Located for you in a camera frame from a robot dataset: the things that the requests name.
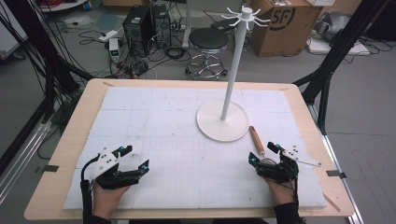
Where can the slim black computer tower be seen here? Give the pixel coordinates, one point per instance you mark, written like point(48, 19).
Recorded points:
point(162, 25)

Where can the person's right hand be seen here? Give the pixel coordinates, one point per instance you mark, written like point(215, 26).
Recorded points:
point(281, 191)

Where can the person's left hand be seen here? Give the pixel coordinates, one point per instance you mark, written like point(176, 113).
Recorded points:
point(107, 199)

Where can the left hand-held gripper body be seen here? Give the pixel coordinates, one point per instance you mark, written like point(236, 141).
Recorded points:
point(104, 165)

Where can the white device with display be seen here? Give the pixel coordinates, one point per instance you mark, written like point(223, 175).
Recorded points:
point(114, 49)

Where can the wooden table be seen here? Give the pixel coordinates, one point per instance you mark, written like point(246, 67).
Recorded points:
point(62, 149)

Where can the white power strip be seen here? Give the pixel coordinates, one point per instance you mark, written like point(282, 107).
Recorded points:
point(108, 36)

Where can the cardboard box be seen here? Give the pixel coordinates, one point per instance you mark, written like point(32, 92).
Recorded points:
point(285, 28)

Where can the brown tape strip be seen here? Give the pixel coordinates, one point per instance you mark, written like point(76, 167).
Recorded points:
point(332, 202)

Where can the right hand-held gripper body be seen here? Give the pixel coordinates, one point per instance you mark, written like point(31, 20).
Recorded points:
point(278, 171)

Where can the white foam mat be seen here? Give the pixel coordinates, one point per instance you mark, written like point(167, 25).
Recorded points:
point(174, 149)

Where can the large black computer tower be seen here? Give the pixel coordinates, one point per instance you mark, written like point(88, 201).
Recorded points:
point(138, 28)

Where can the white hook rack stand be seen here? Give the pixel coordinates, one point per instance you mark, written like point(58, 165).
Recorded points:
point(229, 93)

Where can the aluminium rail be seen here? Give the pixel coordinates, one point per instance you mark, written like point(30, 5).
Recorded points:
point(21, 161)
point(339, 168)

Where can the black metal frame stand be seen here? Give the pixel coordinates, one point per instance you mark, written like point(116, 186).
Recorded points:
point(336, 53)
point(37, 40)

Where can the grey bag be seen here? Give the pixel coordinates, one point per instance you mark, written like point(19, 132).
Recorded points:
point(331, 25)

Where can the black tape piece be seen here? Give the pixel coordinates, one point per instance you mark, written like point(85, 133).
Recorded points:
point(336, 174)
point(49, 168)

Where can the black round stool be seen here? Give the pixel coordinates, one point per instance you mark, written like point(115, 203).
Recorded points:
point(208, 40)

